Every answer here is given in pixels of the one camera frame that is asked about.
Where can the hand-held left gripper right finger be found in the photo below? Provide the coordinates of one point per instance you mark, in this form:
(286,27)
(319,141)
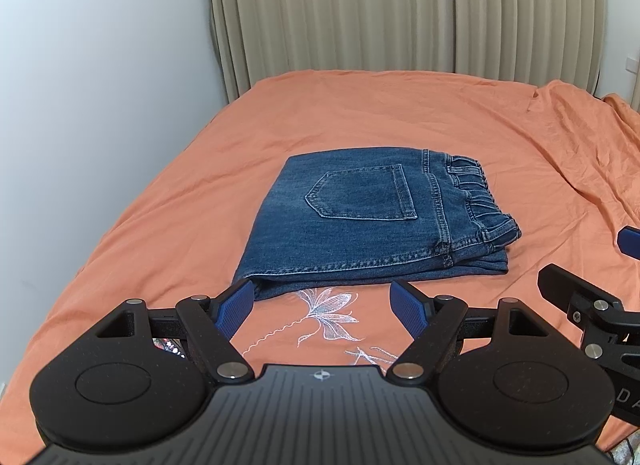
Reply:
(410,307)

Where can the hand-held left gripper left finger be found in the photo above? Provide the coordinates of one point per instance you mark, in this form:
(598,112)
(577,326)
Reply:
(235,307)

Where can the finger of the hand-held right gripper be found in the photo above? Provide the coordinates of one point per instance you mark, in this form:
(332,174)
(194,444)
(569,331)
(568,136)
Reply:
(555,280)
(630,244)

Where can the blue denim pants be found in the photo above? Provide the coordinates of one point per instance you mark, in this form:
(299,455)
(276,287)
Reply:
(360,235)

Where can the colourful patterned item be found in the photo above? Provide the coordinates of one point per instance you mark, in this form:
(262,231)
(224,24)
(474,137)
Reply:
(167,347)

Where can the grey patterned rug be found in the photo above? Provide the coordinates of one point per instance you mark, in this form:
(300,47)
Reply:
(627,452)

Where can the orange embroidered bed sheet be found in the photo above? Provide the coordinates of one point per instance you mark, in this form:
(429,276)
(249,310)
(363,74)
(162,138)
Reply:
(375,110)

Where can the beige curtain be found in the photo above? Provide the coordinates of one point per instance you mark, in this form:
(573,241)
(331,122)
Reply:
(350,5)

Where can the white wall outlet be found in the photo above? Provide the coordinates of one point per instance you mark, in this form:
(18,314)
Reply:
(633,64)

